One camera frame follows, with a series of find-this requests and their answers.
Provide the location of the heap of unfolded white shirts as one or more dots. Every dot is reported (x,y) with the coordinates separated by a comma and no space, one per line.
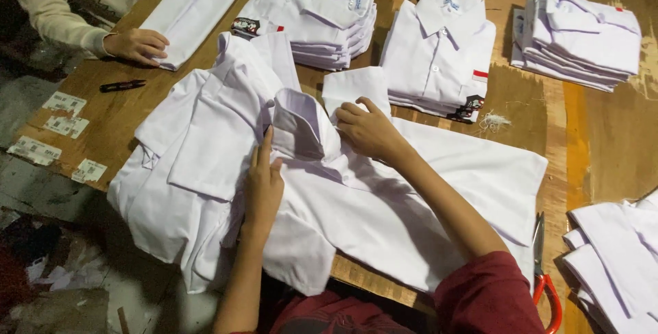
(180,169)

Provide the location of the black thread snips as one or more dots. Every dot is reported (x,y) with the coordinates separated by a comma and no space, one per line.
(122,86)

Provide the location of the long folded white shirt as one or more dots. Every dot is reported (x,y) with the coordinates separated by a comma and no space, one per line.
(193,10)

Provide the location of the pile of white shirt pieces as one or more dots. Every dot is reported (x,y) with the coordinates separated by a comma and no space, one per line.
(617,262)

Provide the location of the stack of folded white shirts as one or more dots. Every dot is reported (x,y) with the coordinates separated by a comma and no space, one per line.
(324,20)
(581,41)
(437,51)

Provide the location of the white collared shirt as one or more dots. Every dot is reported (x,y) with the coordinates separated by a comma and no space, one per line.
(437,195)

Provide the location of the person's right fingers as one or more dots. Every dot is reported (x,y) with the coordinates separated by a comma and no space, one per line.
(349,118)

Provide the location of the tuft of white thread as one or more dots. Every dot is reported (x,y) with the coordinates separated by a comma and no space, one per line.
(493,121)

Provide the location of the person's left hand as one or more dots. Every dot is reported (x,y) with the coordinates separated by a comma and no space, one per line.
(262,190)

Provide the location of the person's right hand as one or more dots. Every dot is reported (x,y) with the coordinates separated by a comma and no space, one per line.
(378,136)

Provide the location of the person's dark red shirt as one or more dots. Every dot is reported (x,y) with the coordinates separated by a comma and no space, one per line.
(483,298)

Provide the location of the white paper label sticker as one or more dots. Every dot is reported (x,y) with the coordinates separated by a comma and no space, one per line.
(65,103)
(89,170)
(66,126)
(34,150)

